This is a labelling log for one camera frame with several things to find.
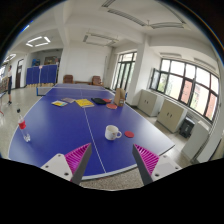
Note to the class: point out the brown armchair right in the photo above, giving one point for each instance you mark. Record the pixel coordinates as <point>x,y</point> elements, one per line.
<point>96,80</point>

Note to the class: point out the brown cardboard box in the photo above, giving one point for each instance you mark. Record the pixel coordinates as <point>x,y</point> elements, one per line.
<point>119,98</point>

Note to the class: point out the grey pink booklet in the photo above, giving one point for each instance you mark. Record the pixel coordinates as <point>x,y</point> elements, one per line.
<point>68,100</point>

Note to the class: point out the yellow book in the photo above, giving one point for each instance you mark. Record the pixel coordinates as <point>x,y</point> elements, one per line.
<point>84,103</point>

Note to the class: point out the blue ping pong table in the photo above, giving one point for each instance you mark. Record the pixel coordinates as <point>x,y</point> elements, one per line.
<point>55,129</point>

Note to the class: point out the black pouch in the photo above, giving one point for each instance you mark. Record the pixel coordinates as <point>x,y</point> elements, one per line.
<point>98,101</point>

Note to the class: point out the brown armchair left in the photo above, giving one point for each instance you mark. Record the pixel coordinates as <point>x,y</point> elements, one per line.
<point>68,79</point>

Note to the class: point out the white cabinet nearest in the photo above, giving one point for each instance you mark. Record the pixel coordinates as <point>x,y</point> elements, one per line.
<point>198,137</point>

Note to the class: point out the clear plastic water bottle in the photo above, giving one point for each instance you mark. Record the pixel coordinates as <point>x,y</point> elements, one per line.
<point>22,126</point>

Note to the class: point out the person in white shirt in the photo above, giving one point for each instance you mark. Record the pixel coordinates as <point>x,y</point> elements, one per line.
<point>9,84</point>

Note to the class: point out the beige cabinet far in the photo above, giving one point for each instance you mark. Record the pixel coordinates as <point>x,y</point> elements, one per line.
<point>150,103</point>

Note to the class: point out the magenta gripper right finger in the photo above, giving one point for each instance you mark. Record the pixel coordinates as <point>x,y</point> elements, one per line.
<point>151,166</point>

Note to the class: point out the colourful small booklet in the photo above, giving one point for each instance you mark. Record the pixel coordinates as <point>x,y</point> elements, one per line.
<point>59,103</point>

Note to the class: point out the blue folding partition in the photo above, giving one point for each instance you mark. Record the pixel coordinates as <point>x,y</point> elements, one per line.
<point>41,74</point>

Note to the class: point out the black bin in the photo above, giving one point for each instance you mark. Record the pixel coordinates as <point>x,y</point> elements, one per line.
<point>186,127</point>

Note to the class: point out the brown armchair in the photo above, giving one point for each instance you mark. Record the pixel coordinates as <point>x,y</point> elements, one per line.
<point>68,79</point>
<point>96,80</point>

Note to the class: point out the white ceramic mug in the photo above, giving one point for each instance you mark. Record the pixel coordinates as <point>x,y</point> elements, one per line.
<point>112,133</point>

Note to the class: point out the red round coaster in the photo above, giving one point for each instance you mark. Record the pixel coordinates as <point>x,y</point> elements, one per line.
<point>129,134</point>

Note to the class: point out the beige cabinet near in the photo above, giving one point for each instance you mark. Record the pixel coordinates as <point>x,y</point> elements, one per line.
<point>171,116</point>

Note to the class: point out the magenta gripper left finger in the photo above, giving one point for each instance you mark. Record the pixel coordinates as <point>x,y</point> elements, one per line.
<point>70,166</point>

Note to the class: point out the beige cabinet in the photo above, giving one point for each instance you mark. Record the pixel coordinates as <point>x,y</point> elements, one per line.
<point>171,116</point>
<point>150,103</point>

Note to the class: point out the red ping pong paddle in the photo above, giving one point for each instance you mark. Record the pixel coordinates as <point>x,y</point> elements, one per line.
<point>111,106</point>

